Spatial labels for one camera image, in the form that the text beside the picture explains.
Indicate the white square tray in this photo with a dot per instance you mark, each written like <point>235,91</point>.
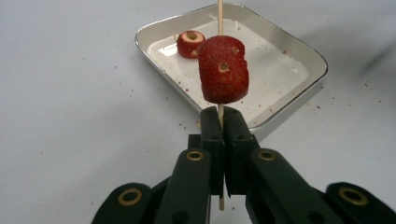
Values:
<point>274,71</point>

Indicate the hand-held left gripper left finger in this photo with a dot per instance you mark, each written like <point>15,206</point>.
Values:
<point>186,186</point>

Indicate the red hawthorn fruit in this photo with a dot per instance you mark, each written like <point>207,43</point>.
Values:
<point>224,84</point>
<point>218,46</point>
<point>188,45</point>

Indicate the thin wooden skewer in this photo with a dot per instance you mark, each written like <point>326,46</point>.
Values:
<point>220,18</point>

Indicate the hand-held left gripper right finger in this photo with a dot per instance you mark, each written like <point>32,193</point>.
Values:
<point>274,186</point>

